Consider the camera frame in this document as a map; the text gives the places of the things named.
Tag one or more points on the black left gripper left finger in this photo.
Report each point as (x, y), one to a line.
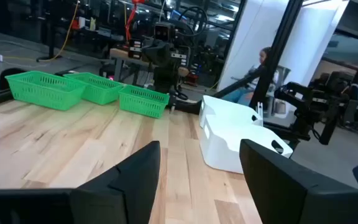
(132, 186)

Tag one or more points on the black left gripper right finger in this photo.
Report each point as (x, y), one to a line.
(269, 186)

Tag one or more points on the white plastic bin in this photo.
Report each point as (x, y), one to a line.
(225, 109)
(228, 146)

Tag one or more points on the green plastic slotted basket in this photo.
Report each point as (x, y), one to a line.
(45, 93)
(99, 90)
(141, 104)

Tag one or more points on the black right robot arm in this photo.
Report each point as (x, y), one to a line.
(166, 77)

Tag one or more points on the black background robot arm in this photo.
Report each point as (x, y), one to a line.
(306, 102)

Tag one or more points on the wooden background desk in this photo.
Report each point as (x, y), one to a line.
(118, 53)

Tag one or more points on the person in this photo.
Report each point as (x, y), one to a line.
(262, 57)

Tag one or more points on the black chair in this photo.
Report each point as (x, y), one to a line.
(9, 76)

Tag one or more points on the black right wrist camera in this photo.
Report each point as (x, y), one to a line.
(164, 31)

